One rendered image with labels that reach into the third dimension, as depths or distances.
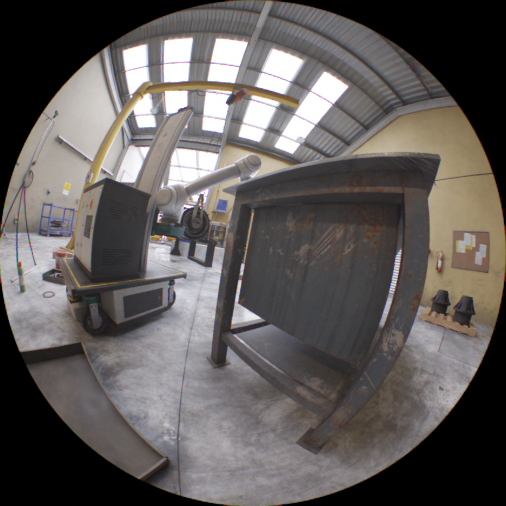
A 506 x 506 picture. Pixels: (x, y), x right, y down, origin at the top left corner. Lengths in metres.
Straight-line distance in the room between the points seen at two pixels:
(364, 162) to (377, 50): 6.43
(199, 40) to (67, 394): 7.41
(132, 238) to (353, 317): 1.05
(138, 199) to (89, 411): 1.03
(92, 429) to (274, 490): 0.55
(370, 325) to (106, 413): 0.86
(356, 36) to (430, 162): 6.21
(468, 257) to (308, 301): 4.76
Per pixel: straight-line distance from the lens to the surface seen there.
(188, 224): 2.44
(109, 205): 0.90
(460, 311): 3.24
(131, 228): 0.98
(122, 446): 0.67
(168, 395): 0.74
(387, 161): 0.39
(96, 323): 1.02
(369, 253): 0.42
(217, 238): 5.53
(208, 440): 0.65
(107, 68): 8.73
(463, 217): 5.21
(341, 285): 0.43
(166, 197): 0.94
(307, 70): 6.76
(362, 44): 6.61
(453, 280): 4.93
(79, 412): 0.77
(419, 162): 0.40
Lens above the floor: 0.62
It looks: 2 degrees down
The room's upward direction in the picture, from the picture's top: 10 degrees clockwise
